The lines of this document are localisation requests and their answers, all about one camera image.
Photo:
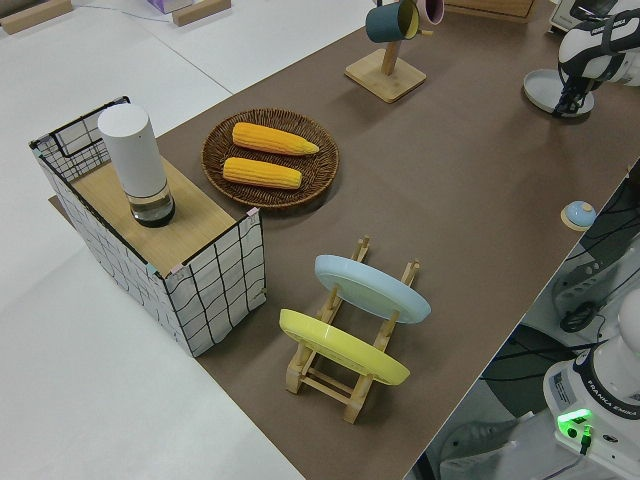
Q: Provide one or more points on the wooden plate rack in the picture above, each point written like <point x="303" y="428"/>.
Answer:
<point x="353" y="406"/>

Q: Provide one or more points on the brown wicker tray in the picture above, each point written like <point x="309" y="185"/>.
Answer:
<point x="325" y="167"/>

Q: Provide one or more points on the long wooden block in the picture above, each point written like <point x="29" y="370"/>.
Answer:
<point x="30" y="19"/>

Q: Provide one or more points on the light blue plate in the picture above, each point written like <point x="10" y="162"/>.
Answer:
<point x="370" y="290"/>

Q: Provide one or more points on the blue service bell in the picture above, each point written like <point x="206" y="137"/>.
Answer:
<point x="578" y="214"/>

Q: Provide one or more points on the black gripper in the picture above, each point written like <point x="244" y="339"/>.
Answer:
<point x="580" y="87"/>

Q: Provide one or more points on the white cylinder with clear base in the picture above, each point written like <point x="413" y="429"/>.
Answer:
<point x="132" y="150"/>

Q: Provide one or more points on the yellow plate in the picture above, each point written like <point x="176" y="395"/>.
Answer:
<point x="345" y="350"/>

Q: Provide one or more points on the white toaster oven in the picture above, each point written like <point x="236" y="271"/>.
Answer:
<point x="564" y="12"/>

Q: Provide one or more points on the pink mug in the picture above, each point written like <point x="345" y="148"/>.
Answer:
<point x="433" y="10"/>

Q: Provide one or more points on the wooden board lid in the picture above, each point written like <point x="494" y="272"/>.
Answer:
<point x="200" y="225"/>

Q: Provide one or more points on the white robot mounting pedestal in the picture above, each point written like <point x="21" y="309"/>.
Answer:
<point x="530" y="450"/>

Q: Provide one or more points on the teal binder clip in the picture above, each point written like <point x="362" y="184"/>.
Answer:
<point x="151" y="269"/>

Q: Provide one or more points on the long pointed yellow corn cob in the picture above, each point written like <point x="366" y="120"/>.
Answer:
<point x="270" y="140"/>

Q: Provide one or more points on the purple white tissue box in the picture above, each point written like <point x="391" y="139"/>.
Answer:
<point x="167" y="5"/>

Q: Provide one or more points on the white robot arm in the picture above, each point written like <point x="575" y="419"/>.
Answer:
<point x="600" y="385"/>

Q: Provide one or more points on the short wooden block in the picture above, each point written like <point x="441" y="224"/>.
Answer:
<point x="200" y="11"/>

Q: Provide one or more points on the white power strip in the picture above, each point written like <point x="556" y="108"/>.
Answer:
<point x="582" y="287"/>

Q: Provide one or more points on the gray metal plate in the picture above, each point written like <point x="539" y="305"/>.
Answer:
<point x="542" y="90"/>

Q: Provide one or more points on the short yellow corn cob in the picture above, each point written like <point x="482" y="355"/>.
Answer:
<point x="260" y="172"/>

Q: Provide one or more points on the pink binder clip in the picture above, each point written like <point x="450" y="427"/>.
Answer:
<point x="176" y="270"/>
<point x="253" y="214"/>

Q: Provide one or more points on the teal mug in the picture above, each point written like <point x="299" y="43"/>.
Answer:
<point x="385" y="22"/>

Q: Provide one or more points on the wooden mug tree stand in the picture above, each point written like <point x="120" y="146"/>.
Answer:
<point x="385" y="82"/>

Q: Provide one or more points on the black power adapter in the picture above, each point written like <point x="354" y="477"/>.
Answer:
<point x="577" y="320"/>

